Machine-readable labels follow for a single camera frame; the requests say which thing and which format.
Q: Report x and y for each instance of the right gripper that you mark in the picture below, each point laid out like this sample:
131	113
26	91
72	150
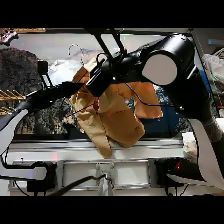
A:
99	81

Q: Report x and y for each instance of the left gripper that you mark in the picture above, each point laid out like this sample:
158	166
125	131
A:
68	89

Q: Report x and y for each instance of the tan long-sleeved shirt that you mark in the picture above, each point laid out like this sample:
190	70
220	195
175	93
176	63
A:
116	123

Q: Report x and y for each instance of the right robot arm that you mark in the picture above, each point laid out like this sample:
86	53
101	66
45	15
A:
173	50

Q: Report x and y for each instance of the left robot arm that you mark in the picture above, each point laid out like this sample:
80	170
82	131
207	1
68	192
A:
13	125

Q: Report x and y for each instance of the white garment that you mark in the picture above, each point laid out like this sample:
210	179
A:
213	68

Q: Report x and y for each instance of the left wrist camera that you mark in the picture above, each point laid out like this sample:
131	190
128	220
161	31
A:
42	67

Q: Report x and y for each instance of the silver frame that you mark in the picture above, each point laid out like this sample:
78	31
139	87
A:
83	150

